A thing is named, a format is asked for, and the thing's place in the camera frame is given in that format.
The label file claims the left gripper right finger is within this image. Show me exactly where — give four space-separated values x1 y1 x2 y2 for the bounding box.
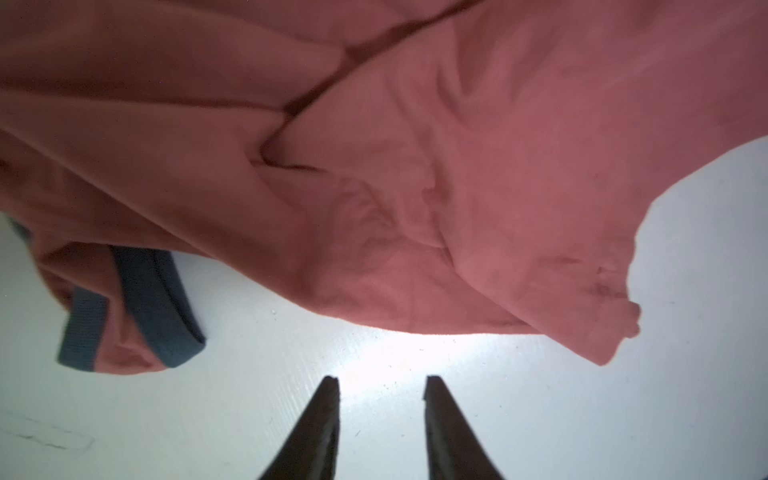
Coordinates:
423 376 503 480

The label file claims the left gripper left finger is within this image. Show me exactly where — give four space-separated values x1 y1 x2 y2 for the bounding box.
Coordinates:
260 376 340 480

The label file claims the maroon tank top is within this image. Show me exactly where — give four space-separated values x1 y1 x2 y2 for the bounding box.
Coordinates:
1 1 767 375

